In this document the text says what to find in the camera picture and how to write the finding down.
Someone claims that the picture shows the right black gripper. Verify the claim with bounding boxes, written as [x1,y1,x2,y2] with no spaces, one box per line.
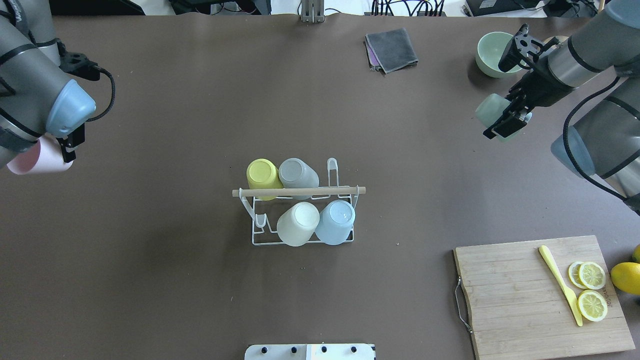
[482,70,563,139]

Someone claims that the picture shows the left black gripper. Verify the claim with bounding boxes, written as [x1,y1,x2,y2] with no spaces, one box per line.
[57,123,85,163]

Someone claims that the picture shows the pink cup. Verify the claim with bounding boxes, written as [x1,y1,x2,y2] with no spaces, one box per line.
[7,136,74,175]

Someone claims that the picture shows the green cup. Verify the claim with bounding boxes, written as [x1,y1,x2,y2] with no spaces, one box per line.
[475,93,533,142]

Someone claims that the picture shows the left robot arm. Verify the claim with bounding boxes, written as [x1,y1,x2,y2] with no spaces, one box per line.
[0,0,96,166]

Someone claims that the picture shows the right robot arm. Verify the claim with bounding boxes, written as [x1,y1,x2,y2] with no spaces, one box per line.
[475,0,640,213]

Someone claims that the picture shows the yellow cup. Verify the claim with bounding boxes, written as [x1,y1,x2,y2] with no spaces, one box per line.
[246,158,284,190]

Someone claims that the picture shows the light blue cup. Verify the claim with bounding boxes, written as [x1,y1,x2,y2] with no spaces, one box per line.
[315,199,355,246]

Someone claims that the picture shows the grey cup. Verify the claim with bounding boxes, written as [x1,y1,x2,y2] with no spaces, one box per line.
[278,157,320,189]

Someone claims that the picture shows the cream white cup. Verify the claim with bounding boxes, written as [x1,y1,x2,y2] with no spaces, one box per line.
[276,202,320,247]

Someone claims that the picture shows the green bowl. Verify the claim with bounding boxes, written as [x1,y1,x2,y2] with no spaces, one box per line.
[475,31,523,79]

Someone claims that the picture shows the yellow plastic knife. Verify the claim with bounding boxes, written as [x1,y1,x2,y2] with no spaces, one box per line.
[538,244,584,327]

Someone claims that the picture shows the grey cloth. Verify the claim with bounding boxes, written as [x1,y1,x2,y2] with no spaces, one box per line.
[365,27,419,74]

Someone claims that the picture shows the pink cloth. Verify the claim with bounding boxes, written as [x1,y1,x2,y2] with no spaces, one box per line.
[363,40,382,72]

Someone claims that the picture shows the yellow lemon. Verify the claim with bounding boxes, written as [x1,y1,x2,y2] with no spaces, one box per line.
[610,262,640,296]
[631,244,640,264]

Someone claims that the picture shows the wooden cutting board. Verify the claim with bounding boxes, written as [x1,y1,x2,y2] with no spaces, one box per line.
[454,235,636,360]

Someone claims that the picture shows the aluminium frame post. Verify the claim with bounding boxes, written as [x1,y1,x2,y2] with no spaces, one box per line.
[300,0,325,24]

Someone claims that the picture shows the white wire cup rack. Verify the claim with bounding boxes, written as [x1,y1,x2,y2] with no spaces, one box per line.
[232,157,366,248]

